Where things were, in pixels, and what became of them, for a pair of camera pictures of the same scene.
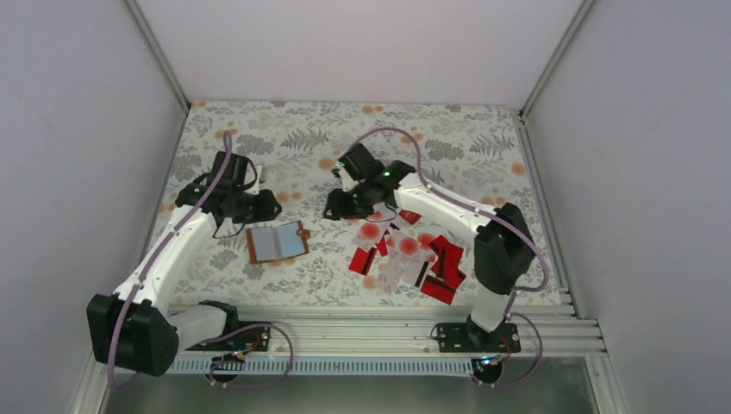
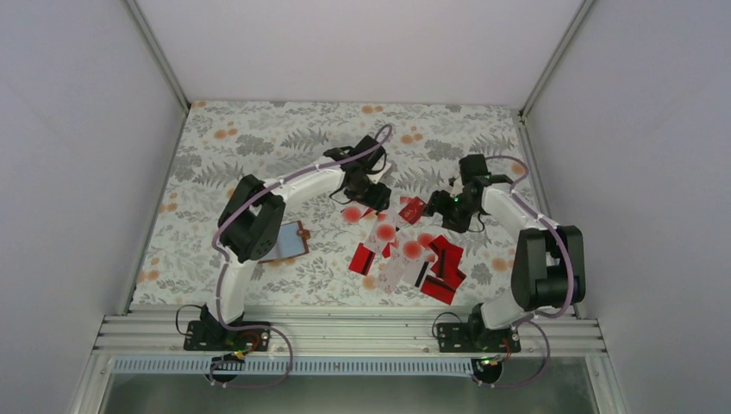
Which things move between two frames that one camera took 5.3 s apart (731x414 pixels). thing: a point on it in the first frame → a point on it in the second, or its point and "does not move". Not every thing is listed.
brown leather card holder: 271,243 does not move
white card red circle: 369,234 → 386,228
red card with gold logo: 409,217 does not move
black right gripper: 340,209 → 437,203
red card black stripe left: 362,260 does not move
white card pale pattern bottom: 391,272 does not move
